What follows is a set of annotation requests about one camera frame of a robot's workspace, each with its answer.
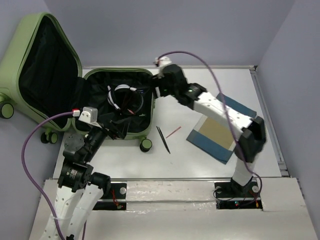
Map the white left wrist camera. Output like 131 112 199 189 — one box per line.
78 106 98 124

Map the black and white cable bundle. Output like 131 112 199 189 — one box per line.
106 84 146 117

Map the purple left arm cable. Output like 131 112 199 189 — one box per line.
21 111 88 240

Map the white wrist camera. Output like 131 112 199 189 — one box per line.
78 106 98 124
153 56 172 68

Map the pink thin stick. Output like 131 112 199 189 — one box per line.
165 126 182 139

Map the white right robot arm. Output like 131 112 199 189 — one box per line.
151 63 267 196

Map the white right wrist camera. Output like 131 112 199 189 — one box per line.
153 56 172 68

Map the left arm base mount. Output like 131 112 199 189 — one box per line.
93 182 127 211

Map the green hard-shell suitcase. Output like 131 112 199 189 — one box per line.
0 12 155 152

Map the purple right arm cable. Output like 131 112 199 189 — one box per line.
157 50 263 208

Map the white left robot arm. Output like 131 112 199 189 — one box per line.
40 123 127 240

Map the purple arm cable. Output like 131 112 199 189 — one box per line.
157 50 263 208
21 111 88 240

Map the black chopstick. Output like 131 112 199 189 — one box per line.
157 126 171 154
156 126 170 153

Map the blue and tan cloth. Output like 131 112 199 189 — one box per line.
186 92 258 165

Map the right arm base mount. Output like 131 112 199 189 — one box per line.
212 181 263 210

